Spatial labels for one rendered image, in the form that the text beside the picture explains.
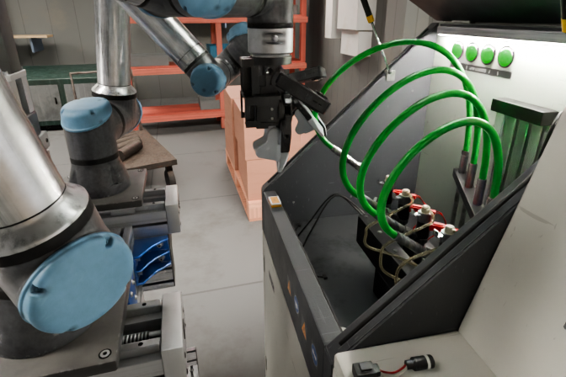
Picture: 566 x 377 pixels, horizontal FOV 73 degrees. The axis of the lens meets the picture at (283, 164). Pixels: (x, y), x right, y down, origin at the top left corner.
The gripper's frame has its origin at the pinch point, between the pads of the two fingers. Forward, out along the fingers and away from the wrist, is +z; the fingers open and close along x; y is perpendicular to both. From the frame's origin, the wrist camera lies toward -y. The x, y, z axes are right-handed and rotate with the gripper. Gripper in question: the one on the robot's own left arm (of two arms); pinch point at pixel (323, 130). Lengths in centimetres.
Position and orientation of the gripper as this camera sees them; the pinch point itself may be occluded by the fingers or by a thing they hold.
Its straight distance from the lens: 96.9
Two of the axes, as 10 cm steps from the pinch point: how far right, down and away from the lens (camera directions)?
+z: 5.9, 8.0, -1.0
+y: -7.3, 5.9, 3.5
